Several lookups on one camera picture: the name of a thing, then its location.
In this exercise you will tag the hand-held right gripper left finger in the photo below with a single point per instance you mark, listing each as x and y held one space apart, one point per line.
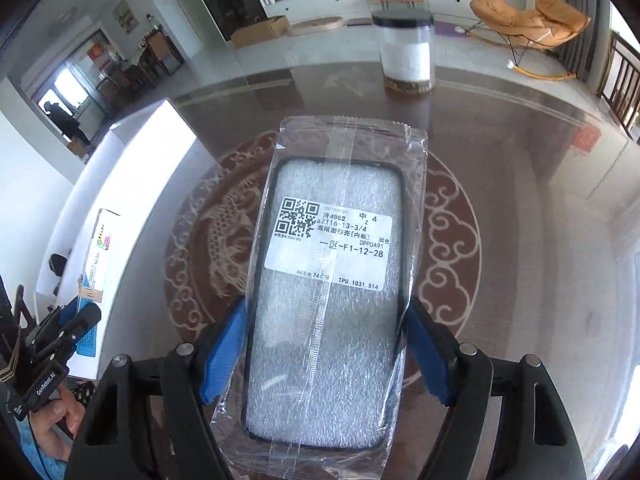
225 355

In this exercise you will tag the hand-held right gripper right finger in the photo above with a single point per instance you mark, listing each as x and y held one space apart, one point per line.
427 355

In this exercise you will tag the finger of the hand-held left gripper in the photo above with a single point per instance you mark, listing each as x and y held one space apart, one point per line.
80 322

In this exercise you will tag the rhinestone hair claw clip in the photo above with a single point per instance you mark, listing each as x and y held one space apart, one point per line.
82 392

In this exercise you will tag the black cloth bundle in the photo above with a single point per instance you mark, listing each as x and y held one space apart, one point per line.
58 266

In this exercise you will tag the blue and white carton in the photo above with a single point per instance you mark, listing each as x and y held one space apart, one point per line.
100 260

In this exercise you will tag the bagged black phone case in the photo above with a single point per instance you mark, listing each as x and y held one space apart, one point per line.
325 335

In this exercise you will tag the white foam board box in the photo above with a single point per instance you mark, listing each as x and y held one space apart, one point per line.
140 160

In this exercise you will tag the person's left forearm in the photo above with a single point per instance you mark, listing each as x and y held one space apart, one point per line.
40 467

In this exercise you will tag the brown patterned glass desktop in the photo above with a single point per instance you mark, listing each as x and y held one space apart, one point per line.
525 210

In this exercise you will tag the person's left hand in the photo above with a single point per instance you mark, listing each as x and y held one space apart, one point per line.
57 425

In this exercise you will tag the small cardboard box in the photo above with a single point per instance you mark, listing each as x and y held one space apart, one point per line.
78 147

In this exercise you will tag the wooden dining chair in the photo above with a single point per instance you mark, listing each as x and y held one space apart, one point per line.
160 45
117 77

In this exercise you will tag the red paper door decoration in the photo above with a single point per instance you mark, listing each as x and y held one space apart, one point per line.
97 55

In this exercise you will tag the wooden dining table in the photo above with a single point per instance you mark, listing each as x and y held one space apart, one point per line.
147 60

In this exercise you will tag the clear jar with black lid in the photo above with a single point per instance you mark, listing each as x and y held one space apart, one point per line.
402 55

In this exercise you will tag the round purple floor mat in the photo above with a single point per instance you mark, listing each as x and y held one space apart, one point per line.
450 32

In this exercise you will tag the large cardboard box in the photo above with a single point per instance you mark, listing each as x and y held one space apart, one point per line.
260 32

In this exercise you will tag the dark wooden slatted chair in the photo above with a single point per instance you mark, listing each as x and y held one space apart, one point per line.
622 80

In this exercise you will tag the small purple floor mat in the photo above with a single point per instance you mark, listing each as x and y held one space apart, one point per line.
359 22

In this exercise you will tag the round wooden floor cushion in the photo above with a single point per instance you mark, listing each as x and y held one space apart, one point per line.
315 26

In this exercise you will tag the orange rocking chair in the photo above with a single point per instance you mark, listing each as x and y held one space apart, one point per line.
525 25

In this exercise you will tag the white television cabinet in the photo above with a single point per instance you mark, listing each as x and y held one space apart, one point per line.
325 2

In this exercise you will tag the grey curtain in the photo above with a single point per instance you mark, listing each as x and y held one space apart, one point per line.
587 15

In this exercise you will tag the framed wall painting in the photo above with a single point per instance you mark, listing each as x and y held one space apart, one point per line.
122 16

